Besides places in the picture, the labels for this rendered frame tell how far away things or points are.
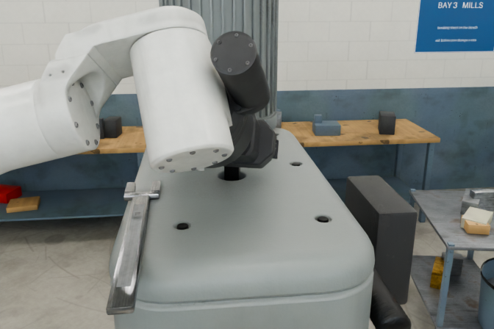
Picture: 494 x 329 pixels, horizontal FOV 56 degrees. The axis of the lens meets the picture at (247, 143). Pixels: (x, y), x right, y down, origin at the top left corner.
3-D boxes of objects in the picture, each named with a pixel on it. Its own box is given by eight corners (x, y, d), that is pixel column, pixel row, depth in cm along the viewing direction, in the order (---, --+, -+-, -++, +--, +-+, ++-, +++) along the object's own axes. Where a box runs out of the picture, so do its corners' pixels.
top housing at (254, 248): (384, 402, 45) (399, 258, 41) (109, 427, 43) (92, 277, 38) (290, 203, 90) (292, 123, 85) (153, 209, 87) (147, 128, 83)
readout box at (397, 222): (413, 305, 94) (425, 211, 88) (370, 308, 93) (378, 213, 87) (376, 254, 113) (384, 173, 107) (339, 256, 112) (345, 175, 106)
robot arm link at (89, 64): (230, 126, 39) (77, 164, 40) (209, 34, 42) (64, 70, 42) (220, 100, 33) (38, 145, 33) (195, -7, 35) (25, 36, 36)
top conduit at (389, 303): (410, 343, 47) (414, 313, 46) (370, 346, 47) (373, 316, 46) (308, 180, 90) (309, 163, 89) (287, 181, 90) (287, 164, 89)
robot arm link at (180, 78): (171, 189, 44) (121, 167, 33) (151, 86, 47) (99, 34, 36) (288, 158, 43) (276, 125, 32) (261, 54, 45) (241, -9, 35)
